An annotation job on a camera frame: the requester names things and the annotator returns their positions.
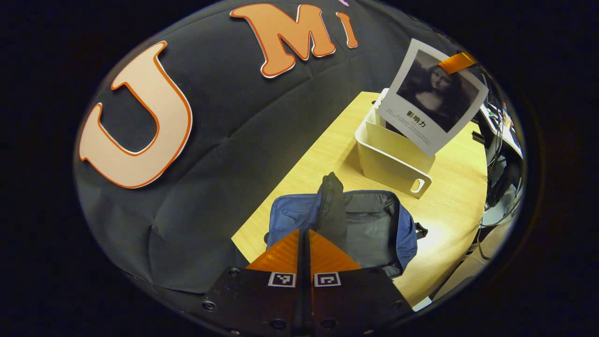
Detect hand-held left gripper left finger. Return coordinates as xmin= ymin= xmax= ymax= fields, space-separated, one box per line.
xmin=201 ymin=228 xmax=305 ymax=337

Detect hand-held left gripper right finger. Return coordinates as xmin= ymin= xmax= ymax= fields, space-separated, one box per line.
xmin=304 ymin=228 xmax=415 ymax=337

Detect grey portrait cover book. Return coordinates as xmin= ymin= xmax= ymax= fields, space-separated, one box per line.
xmin=376 ymin=38 xmax=489 ymax=157

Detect blue schoolbag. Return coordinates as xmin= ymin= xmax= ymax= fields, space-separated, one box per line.
xmin=264 ymin=172 xmax=429 ymax=279

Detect white bookshelf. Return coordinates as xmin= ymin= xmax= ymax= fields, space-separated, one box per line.
xmin=354 ymin=88 xmax=436 ymax=199

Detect black backdrop cloth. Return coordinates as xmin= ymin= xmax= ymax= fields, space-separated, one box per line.
xmin=73 ymin=0 xmax=473 ymax=293

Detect black cables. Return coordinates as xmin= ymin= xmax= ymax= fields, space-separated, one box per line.
xmin=477 ymin=89 xmax=525 ymax=260

